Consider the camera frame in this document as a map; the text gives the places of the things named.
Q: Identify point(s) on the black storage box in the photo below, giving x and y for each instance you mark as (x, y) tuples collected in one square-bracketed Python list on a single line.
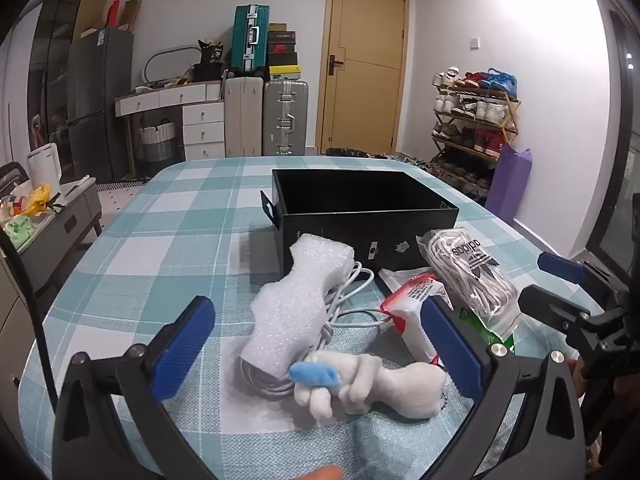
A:
[(207, 71)]

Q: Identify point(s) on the clear bag of white laces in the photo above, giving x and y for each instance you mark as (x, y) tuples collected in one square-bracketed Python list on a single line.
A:
[(470, 270)]

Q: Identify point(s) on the grey refrigerator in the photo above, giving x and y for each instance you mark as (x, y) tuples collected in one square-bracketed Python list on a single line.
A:
[(97, 105)]

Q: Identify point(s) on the trash bin with black liner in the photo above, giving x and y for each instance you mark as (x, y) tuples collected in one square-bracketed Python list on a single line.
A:
[(347, 152)]

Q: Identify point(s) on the black chair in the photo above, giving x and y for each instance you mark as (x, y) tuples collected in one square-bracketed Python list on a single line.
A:
[(12, 175)]

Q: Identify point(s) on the yellow wooden door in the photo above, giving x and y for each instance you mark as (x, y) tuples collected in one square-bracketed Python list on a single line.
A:
[(365, 100)]

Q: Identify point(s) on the grey side cabinet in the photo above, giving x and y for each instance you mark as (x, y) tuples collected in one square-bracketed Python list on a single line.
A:
[(60, 240)]

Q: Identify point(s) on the green plastic bag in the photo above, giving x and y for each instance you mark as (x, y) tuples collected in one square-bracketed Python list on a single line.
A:
[(20, 232)]

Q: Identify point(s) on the oval mirror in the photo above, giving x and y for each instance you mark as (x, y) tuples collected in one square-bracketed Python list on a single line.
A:
[(150, 60)]

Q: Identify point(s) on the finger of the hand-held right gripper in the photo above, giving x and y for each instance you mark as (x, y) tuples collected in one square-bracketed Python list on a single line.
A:
[(547, 305), (560, 265)]

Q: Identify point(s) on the dark glass cabinet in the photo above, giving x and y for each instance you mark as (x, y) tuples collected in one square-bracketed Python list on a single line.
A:
[(50, 85)]

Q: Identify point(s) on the yellow plastic bag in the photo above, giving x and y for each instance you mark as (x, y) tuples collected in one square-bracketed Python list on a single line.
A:
[(37, 200)]

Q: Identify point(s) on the white plush toy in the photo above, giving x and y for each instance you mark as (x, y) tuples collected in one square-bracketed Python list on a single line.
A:
[(400, 390)]

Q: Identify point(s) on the beige suitcase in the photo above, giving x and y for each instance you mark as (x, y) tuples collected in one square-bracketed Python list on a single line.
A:
[(243, 120)]

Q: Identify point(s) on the scattered loose shoes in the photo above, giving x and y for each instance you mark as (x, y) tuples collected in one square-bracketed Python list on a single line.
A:
[(410, 161)]

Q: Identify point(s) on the white and grey woven basket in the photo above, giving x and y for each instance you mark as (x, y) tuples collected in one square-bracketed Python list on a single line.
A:
[(157, 145)]

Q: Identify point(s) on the brown shoe box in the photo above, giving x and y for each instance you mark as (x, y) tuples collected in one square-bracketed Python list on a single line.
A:
[(278, 27)]

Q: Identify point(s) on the purple bag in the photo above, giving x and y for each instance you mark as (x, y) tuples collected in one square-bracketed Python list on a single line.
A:
[(507, 185)]

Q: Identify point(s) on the small brown cardboard box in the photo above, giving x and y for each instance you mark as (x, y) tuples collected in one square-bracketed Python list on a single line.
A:
[(131, 14)]

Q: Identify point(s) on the red paper bag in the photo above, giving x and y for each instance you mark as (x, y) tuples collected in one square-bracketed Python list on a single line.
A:
[(113, 14)]

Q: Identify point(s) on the large flat cardboard box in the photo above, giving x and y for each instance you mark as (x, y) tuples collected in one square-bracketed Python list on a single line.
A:
[(90, 5)]

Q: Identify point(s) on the person's right hand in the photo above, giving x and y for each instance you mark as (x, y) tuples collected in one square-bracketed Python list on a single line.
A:
[(580, 382)]

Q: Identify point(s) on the white drawer desk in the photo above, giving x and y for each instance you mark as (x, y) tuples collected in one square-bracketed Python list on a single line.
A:
[(202, 130)]

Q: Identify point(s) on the teal checked tablecloth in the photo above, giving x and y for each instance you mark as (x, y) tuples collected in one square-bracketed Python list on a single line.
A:
[(150, 240)]

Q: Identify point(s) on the black paper bag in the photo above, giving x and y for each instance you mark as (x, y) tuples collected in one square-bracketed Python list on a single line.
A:
[(211, 51)]

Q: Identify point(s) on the red and white packet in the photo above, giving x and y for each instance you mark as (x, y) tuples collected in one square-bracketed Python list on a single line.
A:
[(410, 315)]

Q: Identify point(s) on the black red-logo shoe box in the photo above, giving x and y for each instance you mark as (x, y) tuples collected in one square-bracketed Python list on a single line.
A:
[(281, 48)]

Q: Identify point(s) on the wooden shoe rack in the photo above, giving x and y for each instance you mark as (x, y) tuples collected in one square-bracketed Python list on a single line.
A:
[(507, 127)]

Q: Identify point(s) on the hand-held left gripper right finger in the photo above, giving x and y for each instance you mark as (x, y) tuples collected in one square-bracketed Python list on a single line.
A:
[(452, 347)]

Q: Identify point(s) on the white foam wrap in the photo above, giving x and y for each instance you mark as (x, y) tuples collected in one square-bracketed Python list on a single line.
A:
[(290, 310)]

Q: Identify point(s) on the person's left hand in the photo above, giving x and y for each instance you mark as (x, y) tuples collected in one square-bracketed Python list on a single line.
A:
[(325, 474)]

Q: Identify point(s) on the plain dark shoe box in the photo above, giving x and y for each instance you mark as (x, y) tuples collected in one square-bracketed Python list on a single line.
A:
[(282, 59)]

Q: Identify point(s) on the black cardboard box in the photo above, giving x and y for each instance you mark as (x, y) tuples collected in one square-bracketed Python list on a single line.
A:
[(350, 240)]

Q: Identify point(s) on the teal suitcase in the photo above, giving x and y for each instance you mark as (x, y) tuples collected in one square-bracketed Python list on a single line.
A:
[(249, 40)]

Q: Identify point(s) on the silver suitcase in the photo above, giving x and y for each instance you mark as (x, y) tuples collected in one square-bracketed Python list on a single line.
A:
[(285, 120)]

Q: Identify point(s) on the green packet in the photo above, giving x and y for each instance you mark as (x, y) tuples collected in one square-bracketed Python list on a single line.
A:
[(480, 332)]

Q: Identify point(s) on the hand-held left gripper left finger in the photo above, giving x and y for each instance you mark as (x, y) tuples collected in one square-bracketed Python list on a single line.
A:
[(182, 347)]

